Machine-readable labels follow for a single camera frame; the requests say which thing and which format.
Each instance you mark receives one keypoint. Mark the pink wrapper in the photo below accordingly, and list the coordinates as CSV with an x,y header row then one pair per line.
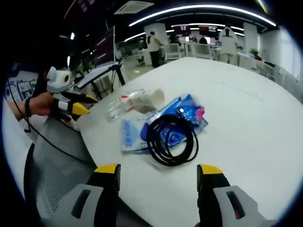
x,y
200,113

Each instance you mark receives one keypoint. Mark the dark partition screen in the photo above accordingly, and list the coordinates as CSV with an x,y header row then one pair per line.
x,y
105,47

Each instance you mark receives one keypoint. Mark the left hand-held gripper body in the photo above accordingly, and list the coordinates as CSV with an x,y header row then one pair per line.
x,y
56,81

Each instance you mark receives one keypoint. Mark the white office desk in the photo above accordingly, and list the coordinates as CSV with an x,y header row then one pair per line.
x,y
260,63

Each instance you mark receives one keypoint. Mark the clear plastic bottle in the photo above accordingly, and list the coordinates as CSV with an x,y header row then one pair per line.
x,y
115,109

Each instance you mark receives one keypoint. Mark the blue snack packet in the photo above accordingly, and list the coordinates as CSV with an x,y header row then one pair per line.
x,y
174,137

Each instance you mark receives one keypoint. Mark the tilted white board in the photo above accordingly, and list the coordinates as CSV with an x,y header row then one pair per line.
x,y
92,76

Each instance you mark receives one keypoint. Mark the white round table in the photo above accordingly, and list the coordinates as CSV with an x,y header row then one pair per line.
x,y
236,123

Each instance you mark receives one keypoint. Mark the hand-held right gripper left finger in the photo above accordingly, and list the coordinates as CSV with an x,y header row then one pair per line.
x,y
104,189

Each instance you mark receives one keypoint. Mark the curved ceiling light strip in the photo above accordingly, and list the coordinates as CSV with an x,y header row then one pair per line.
x,y
201,7

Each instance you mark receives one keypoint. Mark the ceiling air vent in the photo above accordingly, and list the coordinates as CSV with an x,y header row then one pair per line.
x,y
132,7

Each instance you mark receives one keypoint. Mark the person's left hand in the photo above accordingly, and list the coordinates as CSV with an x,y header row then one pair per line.
x,y
43,105

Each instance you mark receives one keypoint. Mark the black tripod stand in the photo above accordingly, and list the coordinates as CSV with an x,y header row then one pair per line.
x,y
120,75

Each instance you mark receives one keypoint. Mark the white paper cup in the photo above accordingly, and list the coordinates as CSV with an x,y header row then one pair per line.
x,y
149,100

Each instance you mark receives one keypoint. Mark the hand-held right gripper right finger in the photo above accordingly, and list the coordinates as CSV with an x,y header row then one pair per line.
x,y
213,189

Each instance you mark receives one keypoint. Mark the white and blue plastic packet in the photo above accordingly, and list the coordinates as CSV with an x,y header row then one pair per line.
x,y
129,135

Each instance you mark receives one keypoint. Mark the green potted plant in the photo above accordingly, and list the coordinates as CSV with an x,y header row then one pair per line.
x,y
254,52

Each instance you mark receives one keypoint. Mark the grey mesh office chair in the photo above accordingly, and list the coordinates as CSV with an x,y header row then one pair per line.
x,y
59,170

